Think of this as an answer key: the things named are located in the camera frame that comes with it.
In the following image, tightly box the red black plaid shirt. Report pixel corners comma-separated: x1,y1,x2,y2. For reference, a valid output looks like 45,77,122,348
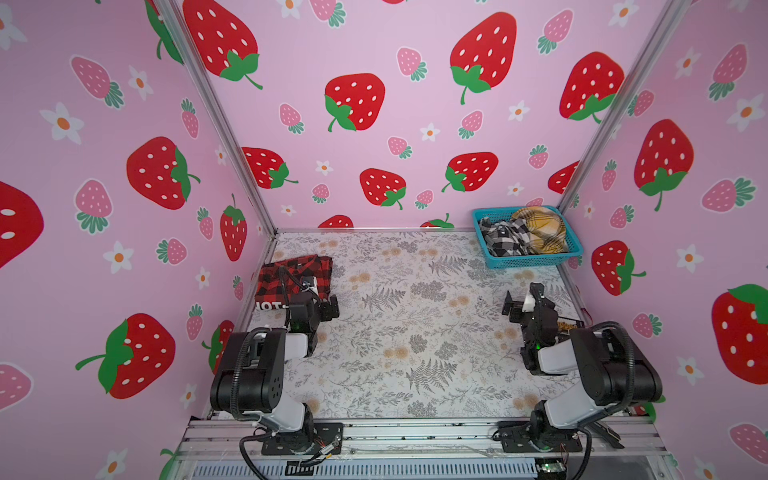
254,255,333,311

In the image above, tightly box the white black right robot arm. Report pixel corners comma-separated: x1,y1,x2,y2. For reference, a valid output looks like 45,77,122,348
492,283,663,453

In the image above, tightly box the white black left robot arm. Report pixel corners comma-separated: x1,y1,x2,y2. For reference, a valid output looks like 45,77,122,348
209,257,344,479

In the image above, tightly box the teal plastic laundry basket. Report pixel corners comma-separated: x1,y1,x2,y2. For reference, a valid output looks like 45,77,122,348
472,206,584,269

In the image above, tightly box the yellow plaid shirt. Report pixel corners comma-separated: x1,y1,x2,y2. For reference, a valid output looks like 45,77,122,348
511,206,570,255

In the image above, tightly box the black white plaid shirt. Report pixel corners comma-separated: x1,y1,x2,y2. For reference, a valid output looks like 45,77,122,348
478,217,533,258

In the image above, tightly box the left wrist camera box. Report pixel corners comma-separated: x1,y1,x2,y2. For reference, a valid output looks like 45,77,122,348
294,276,319,296

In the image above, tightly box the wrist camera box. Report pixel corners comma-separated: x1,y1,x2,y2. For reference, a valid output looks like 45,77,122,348
522,282,545,313
294,276,319,296

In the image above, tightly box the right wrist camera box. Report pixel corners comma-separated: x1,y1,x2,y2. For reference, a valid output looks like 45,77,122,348
522,282,545,313

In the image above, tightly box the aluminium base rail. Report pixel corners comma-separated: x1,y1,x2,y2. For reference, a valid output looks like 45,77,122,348
165,417,683,479

